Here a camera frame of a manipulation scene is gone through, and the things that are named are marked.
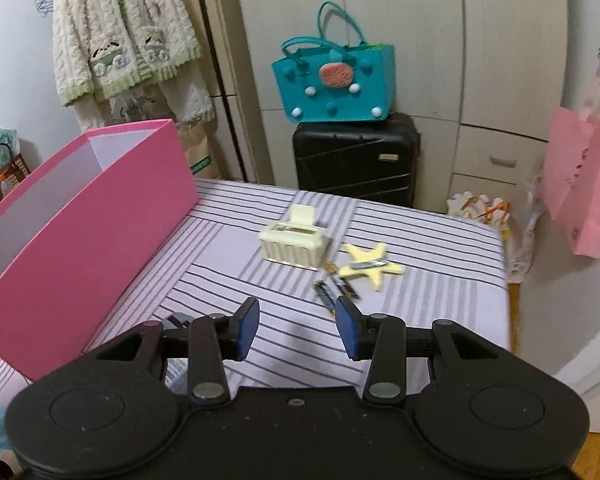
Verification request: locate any beige wardrobe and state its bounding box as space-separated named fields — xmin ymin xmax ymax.
xmin=195 ymin=0 xmax=571 ymax=216

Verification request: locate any orange white printed bag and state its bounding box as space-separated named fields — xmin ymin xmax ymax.
xmin=447 ymin=192 xmax=511 ymax=233

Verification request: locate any yellow star hair clip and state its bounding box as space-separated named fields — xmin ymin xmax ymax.
xmin=337 ymin=241 xmax=406 ymax=292

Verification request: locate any pink plastic bag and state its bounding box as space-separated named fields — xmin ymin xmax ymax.
xmin=540 ymin=47 xmax=600 ymax=259

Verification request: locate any teal felt handbag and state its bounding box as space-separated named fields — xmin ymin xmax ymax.
xmin=272 ymin=1 xmax=396 ymax=123

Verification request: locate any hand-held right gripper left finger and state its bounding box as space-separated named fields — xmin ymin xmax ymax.
xmin=95 ymin=296 xmax=260 ymax=407

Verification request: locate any cream knitted cardigan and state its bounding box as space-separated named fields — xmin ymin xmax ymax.
xmin=52 ymin=0 xmax=203 ymax=107

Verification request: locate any striped bed sheet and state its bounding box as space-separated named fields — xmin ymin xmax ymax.
xmin=0 ymin=177 xmax=511 ymax=396

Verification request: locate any pink cardboard box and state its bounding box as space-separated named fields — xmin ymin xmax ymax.
xmin=0 ymin=119 xmax=199 ymax=382

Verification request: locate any black yellow battery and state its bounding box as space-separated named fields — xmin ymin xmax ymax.
xmin=330 ymin=275 xmax=362 ymax=303
xmin=314 ymin=280 xmax=338 ymax=317

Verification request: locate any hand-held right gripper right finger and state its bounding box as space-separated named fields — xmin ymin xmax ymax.
xmin=335 ymin=297 xmax=501 ymax=407

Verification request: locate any brown gift bag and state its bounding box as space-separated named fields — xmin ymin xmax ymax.
xmin=0 ymin=142 xmax=31 ymax=198

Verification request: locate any clear plastic bag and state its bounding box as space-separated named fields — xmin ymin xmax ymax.
xmin=507 ymin=177 xmax=548 ymax=283

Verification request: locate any brown paper bag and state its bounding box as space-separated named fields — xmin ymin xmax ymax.
xmin=177 ymin=120 xmax=214 ymax=179

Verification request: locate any cream ribbed storage box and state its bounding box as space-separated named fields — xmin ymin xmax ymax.
xmin=258 ymin=204 xmax=331 ymax=272

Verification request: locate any black suitcase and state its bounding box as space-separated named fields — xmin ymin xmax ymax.
xmin=292 ymin=112 xmax=422 ymax=208

